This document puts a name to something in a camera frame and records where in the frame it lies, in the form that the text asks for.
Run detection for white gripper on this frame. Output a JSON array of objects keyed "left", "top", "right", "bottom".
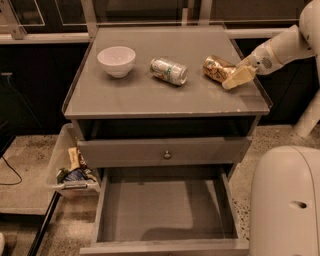
[{"left": 222, "top": 41, "right": 285, "bottom": 90}]

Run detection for orange gold soda can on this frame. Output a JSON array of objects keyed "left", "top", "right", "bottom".
[{"left": 202, "top": 55, "right": 236, "bottom": 83}]

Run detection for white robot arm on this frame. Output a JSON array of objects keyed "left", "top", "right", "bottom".
[{"left": 222, "top": 0, "right": 320, "bottom": 90}]

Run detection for green white soda can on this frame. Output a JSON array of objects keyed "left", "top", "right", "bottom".
[{"left": 150, "top": 57, "right": 188, "bottom": 86}]

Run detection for grey drawer cabinet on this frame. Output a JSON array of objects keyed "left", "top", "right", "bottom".
[{"left": 61, "top": 25, "right": 273, "bottom": 174}]

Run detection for grey top drawer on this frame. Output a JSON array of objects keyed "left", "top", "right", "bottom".
[{"left": 78, "top": 137, "right": 252, "bottom": 168}]

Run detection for round metal drawer knob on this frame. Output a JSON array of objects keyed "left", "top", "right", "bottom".
[{"left": 163, "top": 151, "right": 172, "bottom": 160}]

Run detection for open grey middle drawer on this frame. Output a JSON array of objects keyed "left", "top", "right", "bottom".
[{"left": 80, "top": 166, "right": 249, "bottom": 256}]

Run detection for white ceramic bowl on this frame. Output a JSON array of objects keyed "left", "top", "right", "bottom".
[{"left": 97, "top": 46, "right": 136, "bottom": 78}]

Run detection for snack packets in bin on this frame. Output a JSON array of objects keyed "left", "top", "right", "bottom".
[{"left": 56, "top": 147, "right": 97, "bottom": 184}]

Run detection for clear plastic bin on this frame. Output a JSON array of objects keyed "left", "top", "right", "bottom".
[{"left": 45, "top": 123, "right": 100, "bottom": 198}]

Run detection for white metal railing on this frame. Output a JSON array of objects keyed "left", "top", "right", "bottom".
[{"left": 0, "top": 0, "right": 309, "bottom": 42}]

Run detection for white shoe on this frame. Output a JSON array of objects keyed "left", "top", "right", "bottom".
[{"left": 0, "top": 233, "right": 5, "bottom": 256}]

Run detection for black cable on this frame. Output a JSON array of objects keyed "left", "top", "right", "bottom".
[{"left": 0, "top": 155, "right": 23, "bottom": 186}]

